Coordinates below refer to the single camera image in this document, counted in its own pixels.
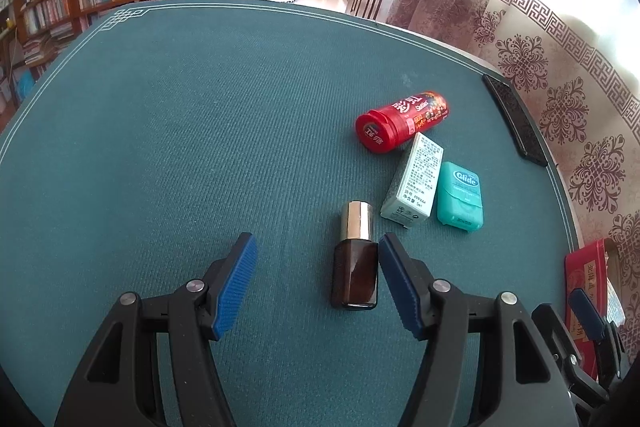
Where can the red cookie box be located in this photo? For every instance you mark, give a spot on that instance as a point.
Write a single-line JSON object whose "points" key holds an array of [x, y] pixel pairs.
{"points": [[582, 277]]}

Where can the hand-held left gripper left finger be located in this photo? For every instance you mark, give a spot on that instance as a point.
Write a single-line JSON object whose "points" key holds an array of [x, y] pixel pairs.
{"points": [[235, 287]]}

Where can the green felt desktop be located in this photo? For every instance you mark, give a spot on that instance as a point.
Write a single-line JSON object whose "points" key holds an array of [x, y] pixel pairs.
{"points": [[175, 132]]}

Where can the brown bottle with gold cap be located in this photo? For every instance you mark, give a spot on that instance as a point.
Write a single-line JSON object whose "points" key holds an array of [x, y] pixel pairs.
{"points": [[352, 272]]}

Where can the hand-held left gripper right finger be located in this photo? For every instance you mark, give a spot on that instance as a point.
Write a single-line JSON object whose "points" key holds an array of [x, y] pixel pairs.
{"points": [[400, 287]]}

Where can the small pale green box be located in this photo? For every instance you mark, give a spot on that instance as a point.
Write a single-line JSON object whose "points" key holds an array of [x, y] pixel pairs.
{"points": [[412, 182]]}

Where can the patterned curtain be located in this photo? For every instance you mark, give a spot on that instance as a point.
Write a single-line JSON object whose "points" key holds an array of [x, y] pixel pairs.
{"points": [[550, 72]]}

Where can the red candy tube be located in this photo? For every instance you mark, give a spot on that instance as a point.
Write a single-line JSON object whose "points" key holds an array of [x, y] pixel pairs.
{"points": [[400, 119]]}

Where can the black phone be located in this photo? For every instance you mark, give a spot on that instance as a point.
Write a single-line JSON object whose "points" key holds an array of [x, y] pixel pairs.
{"points": [[515, 122]]}

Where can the teal dental floss case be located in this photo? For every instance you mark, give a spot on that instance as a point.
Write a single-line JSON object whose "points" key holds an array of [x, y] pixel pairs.
{"points": [[460, 202]]}

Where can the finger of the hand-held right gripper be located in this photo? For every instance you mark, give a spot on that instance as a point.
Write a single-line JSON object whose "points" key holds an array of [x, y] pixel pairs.
{"points": [[587, 317], [555, 332]]}

